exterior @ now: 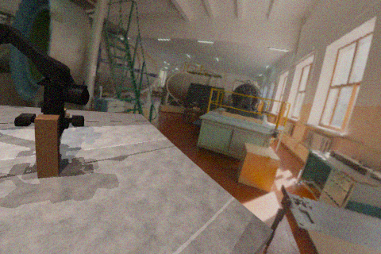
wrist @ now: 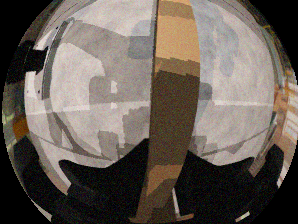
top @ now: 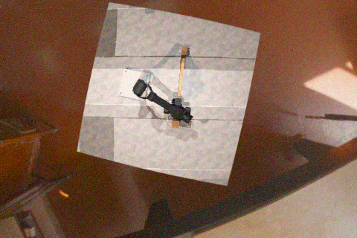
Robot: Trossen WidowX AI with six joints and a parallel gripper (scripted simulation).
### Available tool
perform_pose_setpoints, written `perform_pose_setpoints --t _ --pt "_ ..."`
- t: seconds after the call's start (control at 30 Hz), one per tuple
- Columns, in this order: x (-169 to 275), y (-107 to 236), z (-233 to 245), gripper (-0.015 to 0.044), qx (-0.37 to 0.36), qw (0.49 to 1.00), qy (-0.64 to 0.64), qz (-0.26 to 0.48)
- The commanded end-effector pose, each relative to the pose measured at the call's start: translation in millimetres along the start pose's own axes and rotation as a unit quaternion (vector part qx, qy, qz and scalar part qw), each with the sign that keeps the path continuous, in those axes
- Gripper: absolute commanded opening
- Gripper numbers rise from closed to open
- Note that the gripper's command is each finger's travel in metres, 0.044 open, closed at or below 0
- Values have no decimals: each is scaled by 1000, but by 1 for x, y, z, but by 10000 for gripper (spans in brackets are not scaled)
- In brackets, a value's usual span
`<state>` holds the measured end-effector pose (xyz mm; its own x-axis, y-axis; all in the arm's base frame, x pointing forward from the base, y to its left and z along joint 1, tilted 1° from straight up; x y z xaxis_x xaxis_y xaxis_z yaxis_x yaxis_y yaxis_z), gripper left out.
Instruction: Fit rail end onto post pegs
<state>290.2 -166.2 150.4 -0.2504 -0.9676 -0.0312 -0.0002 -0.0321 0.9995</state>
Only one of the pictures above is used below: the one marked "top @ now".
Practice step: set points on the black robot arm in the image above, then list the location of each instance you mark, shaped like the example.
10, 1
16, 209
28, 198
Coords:
176, 109

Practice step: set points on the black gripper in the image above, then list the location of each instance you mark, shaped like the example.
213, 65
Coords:
187, 108

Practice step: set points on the brown wooden post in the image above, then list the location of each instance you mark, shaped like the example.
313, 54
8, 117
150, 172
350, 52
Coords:
175, 122

